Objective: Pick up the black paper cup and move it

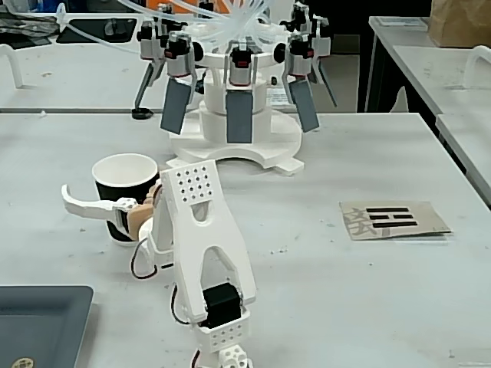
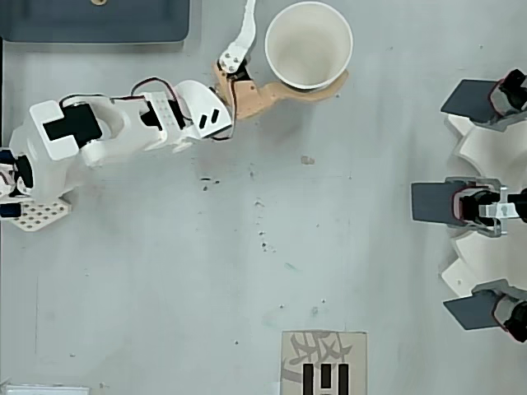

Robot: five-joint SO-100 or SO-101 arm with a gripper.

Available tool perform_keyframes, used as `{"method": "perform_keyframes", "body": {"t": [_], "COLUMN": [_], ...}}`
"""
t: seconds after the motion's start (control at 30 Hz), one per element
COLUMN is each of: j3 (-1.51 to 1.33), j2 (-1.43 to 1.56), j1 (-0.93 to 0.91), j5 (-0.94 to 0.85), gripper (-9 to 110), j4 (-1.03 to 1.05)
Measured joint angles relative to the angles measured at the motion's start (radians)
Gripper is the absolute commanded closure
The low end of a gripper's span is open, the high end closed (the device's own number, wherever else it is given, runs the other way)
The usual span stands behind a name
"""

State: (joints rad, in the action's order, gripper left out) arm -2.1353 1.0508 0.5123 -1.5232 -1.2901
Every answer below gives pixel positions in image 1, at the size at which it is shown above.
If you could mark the translucent tube bundle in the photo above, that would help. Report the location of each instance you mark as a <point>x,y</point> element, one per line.
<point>238,19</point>

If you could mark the silver black motor unit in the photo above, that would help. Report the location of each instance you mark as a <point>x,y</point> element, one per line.
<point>149,40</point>
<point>180,57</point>
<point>316,34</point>
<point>299,57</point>
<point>241,69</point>

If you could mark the flat book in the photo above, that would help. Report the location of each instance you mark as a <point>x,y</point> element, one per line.
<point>403,23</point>

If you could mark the black paper cup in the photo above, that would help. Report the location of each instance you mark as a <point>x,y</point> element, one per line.
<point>126,172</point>

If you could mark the brown paper bag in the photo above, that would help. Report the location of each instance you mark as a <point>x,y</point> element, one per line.
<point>460,23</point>

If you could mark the small black round cap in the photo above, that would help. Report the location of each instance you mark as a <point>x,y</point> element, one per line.
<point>141,113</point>

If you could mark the dark grey tray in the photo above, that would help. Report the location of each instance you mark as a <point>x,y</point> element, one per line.
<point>38,326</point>

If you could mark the grey paddle plate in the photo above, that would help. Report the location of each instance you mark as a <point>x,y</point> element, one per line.
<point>326,82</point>
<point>239,119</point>
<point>175,107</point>
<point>305,105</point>
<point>145,84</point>

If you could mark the black mat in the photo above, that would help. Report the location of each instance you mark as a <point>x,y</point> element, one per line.
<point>84,32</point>

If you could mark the white printed label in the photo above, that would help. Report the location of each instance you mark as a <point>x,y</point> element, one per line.
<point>278,96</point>

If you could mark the cardboard card with black bars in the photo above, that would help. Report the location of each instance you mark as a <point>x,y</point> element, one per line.
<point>422,218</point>

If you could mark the tan gripper with servo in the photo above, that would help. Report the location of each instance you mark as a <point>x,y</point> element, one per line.
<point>100,207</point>

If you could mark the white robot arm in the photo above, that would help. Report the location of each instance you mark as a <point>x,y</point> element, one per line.
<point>207,237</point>

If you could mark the white round machine base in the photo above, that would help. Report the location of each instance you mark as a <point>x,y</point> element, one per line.
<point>238,153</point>

